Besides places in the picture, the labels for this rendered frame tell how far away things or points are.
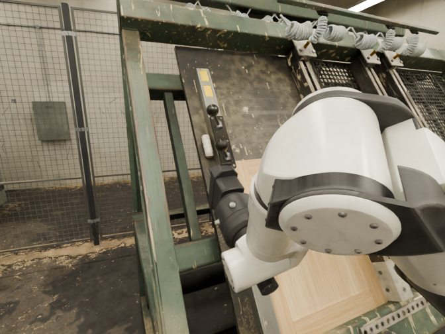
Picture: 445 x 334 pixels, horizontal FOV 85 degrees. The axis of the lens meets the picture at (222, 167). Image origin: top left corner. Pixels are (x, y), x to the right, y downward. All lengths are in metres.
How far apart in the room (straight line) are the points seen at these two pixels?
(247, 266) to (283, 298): 0.43
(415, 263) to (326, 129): 0.15
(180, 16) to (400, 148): 0.96
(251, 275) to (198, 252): 0.39
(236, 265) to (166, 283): 0.31
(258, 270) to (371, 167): 0.27
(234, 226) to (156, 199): 0.32
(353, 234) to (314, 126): 0.09
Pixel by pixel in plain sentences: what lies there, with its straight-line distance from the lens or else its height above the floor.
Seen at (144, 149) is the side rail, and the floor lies 1.41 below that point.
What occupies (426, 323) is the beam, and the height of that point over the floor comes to 0.84.
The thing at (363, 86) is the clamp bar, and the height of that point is 1.64.
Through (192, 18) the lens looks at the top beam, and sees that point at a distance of 1.10.
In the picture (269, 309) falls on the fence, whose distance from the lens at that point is 0.78.
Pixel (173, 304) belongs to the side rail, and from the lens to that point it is 0.69.
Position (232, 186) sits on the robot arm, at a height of 1.38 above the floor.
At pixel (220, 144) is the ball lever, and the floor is 1.43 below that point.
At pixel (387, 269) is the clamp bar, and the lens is 1.05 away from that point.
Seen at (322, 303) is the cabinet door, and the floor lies 0.95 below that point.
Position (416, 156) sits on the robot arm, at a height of 1.49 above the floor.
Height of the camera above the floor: 1.53
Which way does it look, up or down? 14 degrees down
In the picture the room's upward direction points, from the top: straight up
